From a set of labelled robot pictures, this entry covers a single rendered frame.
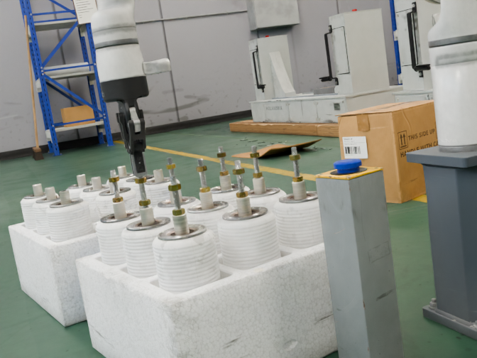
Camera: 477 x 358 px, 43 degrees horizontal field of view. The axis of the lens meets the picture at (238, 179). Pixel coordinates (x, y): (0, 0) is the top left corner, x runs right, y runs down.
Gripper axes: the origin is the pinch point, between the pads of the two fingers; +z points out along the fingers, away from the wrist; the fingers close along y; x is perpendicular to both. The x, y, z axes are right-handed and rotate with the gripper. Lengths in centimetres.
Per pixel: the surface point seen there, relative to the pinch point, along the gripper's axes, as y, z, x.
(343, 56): -264, -16, 187
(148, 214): 1.1, 8.5, 0.0
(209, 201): -2.0, 9.0, 11.4
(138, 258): 3.5, 14.7, -3.3
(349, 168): 24.5, 3.4, 25.5
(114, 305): -0.1, 22.7, -8.1
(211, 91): -620, -2, 197
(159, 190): -42.2, 11.9, 10.1
